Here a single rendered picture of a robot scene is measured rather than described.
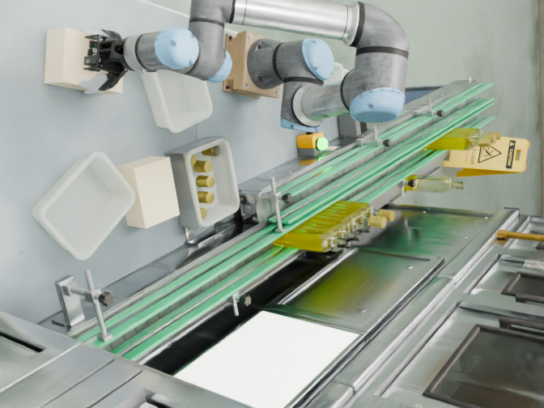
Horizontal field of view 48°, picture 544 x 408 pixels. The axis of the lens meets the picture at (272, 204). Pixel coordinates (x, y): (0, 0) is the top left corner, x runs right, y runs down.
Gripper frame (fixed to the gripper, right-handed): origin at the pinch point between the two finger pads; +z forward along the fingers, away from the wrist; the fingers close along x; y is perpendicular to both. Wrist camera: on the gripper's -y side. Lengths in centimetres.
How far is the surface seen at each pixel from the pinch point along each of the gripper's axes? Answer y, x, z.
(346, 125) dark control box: -116, 2, 3
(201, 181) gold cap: -40.6, 26.2, 2.7
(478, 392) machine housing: -47, 66, -79
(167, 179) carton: -24.9, 26.1, -0.8
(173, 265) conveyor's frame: -27, 49, -3
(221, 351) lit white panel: -29, 68, -21
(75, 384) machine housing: 33, 54, -52
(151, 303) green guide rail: -14, 56, -10
